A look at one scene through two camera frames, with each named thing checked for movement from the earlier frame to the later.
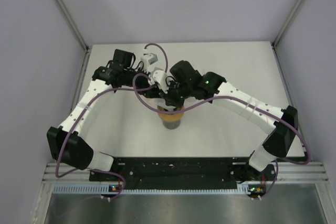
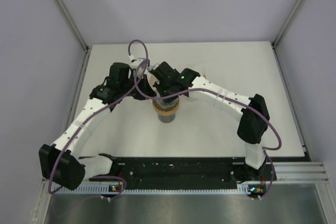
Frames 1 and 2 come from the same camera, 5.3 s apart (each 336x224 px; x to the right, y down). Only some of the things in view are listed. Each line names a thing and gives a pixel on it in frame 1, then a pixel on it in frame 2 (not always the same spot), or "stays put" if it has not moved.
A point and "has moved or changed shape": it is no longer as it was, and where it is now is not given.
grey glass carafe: (171, 125) -> (166, 119)
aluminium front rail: (285, 171) stays put
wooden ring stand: (171, 117) has moved or changed shape
